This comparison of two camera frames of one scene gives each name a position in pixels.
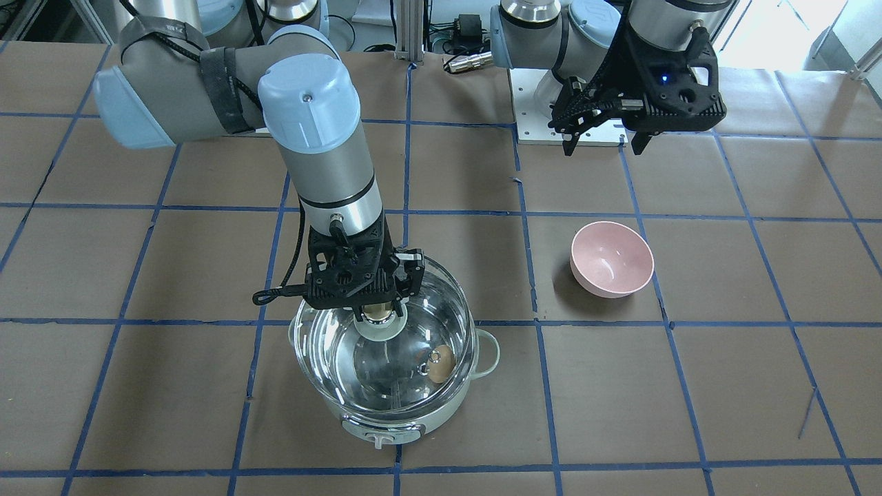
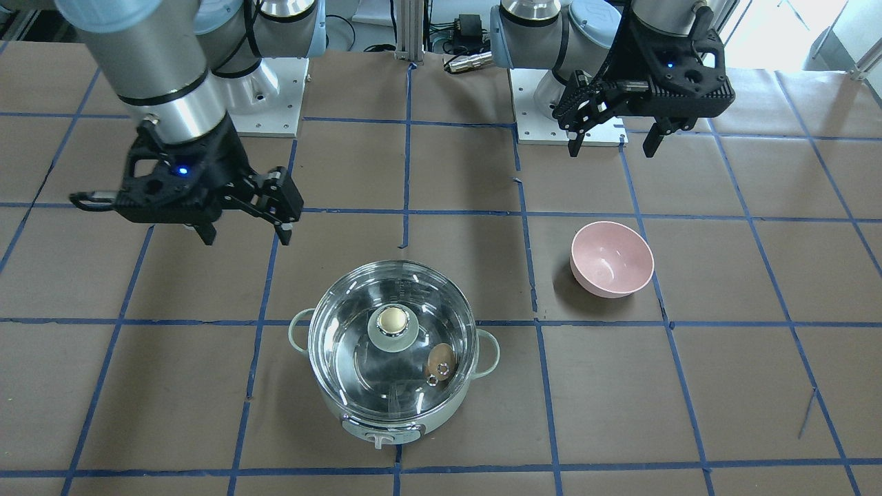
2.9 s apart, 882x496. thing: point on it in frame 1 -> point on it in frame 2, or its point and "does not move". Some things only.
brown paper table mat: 136,361 does not move
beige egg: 440,372 does not move
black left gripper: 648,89 does not move
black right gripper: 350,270 -> 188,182
